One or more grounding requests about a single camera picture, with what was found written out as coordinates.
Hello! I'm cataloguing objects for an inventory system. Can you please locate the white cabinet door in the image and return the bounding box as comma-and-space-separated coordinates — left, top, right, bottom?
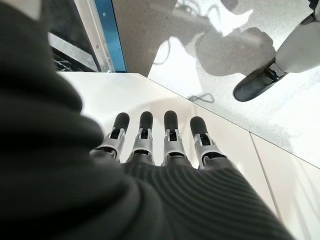
56, 71, 279, 219
249, 132, 320, 240

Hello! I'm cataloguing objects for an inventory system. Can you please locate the black robot foot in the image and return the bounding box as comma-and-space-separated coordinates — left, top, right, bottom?
232, 57, 288, 103

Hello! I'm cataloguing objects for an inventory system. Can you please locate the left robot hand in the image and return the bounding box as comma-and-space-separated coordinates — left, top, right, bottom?
0, 0, 296, 240

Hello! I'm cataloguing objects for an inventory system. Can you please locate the black built-in dishwasher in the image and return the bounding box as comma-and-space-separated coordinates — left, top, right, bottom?
47, 0, 127, 74

